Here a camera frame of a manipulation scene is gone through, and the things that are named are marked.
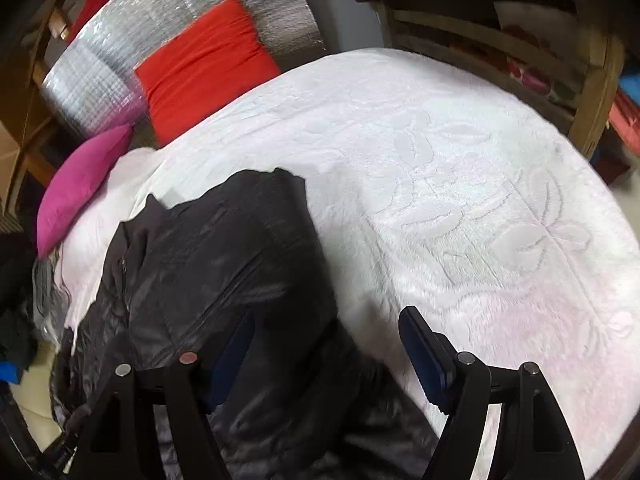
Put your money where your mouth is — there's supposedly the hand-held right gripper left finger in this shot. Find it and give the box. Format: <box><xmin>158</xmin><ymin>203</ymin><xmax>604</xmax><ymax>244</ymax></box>
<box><xmin>72</xmin><ymin>307</ymin><xmax>258</xmax><ymax>480</ymax></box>

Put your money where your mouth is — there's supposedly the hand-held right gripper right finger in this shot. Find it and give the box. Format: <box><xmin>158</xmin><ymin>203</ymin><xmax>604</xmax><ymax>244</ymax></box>
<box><xmin>398</xmin><ymin>305</ymin><xmax>587</xmax><ymax>480</ymax></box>

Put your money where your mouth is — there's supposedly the black jacket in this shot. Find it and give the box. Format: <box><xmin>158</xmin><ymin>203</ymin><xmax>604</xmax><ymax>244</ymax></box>
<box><xmin>50</xmin><ymin>167</ymin><xmax>446</xmax><ymax>480</ymax></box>

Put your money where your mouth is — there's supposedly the dark clothes pile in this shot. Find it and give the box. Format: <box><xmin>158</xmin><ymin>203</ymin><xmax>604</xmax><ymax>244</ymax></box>
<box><xmin>0</xmin><ymin>230</ymin><xmax>51</xmax><ymax>366</ymax></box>

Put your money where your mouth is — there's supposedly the white embossed blanket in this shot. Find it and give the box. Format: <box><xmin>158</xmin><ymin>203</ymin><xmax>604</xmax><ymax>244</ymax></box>
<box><xmin>65</xmin><ymin>49</ymin><xmax>640</xmax><ymax>480</ymax></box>

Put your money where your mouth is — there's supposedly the grey cloth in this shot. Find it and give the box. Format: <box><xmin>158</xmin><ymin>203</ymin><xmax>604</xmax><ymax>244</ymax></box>
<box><xmin>32</xmin><ymin>260</ymin><xmax>71</xmax><ymax>333</ymax></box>

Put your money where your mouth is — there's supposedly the blue fabric item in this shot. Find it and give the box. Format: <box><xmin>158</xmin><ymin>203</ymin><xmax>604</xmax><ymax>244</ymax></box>
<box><xmin>0</xmin><ymin>357</ymin><xmax>23</xmax><ymax>386</ymax></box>

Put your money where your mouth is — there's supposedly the pink pillow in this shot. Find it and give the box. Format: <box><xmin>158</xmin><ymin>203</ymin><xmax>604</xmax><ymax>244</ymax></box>
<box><xmin>37</xmin><ymin>122</ymin><xmax>133</xmax><ymax>258</ymax></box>

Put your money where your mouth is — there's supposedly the red pillow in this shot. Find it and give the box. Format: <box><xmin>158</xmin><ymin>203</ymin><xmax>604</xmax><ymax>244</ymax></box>
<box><xmin>134</xmin><ymin>0</ymin><xmax>281</xmax><ymax>148</ymax></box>

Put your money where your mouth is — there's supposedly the brown cardboard box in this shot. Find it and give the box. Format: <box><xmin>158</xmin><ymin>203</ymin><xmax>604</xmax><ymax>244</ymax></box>
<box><xmin>0</xmin><ymin>115</ymin><xmax>56</xmax><ymax>221</ymax></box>

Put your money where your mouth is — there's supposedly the wooden shelf rack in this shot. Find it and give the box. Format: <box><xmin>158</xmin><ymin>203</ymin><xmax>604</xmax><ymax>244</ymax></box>
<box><xmin>310</xmin><ymin>0</ymin><xmax>626</xmax><ymax>161</ymax></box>

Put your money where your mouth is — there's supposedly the silver foil insulation mat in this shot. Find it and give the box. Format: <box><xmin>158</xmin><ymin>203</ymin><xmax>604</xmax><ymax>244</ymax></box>
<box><xmin>42</xmin><ymin>0</ymin><xmax>331</xmax><ymax>143</ymax></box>

